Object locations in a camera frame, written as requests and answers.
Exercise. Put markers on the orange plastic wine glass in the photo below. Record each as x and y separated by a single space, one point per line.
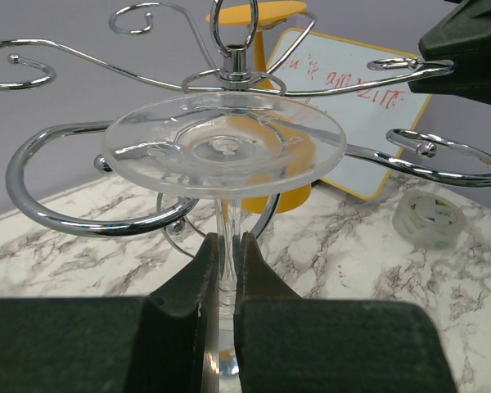
263 117

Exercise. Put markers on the clear tape roll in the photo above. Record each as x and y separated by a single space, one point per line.
427 220

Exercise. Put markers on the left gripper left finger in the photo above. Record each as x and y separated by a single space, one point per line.
166 341

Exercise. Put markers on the whiteboard with yellow frame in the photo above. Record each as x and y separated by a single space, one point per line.
323 62

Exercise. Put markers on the clear wine glass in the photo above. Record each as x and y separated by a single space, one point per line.
181 147

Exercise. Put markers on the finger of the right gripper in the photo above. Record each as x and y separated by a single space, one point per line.
463 37

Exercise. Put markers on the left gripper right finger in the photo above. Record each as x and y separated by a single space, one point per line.
286 343

